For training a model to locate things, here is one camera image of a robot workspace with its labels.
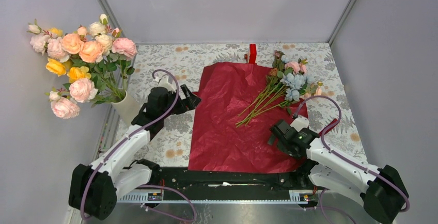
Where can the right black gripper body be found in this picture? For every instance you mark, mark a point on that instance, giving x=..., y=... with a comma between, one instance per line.
x=282, y=146

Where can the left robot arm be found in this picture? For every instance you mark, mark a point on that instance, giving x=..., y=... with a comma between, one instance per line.
x=96, y=187

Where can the red toy block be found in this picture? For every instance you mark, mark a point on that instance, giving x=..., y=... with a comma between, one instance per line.
x=251, y=55

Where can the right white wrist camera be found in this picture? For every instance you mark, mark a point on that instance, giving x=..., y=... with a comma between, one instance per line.
x=299, y=123

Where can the pastel rose bunch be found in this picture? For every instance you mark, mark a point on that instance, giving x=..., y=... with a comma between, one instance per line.
x=96, y=59

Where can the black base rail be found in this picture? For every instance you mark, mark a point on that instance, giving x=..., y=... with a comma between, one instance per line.
x=210, y=185

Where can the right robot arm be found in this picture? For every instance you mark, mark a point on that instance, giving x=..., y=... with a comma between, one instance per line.
x=380, y=191

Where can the brown paper bouquet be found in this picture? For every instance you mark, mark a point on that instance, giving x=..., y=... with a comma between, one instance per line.
x=287, y=83

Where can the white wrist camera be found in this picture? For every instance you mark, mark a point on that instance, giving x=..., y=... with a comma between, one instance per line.
x=299, y=123
x=166, y=82

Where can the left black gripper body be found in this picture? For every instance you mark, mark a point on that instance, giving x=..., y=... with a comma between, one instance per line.
x=173, y=111

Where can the slotted white cable duct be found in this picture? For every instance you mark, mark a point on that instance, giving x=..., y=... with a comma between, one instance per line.
x=147, y=197

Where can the white ceramic vase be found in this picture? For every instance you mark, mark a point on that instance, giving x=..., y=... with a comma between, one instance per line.
x=128, y=108

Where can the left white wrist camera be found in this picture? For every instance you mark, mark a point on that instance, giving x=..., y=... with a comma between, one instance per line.
x=166, y=82

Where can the brown and red wrapping paper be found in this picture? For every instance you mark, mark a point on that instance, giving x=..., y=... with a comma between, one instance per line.
x=221, y=140

